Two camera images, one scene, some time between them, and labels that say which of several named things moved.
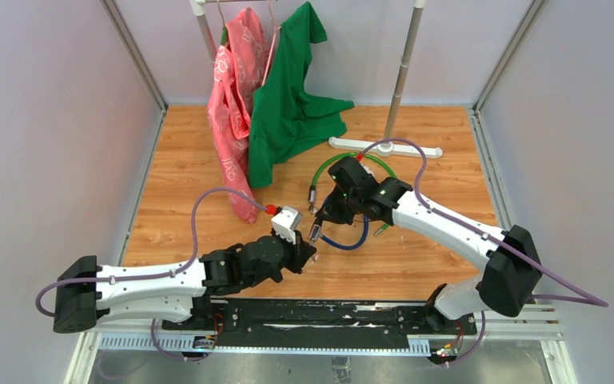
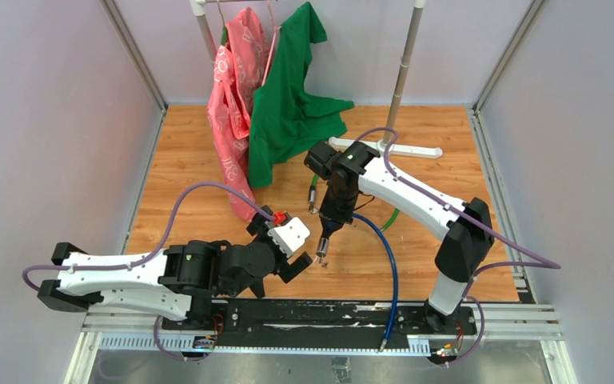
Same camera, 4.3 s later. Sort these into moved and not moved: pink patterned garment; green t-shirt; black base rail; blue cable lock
Moved: blue cable lock
Not moved: green t-shirt; black base rail; pink patterned garment
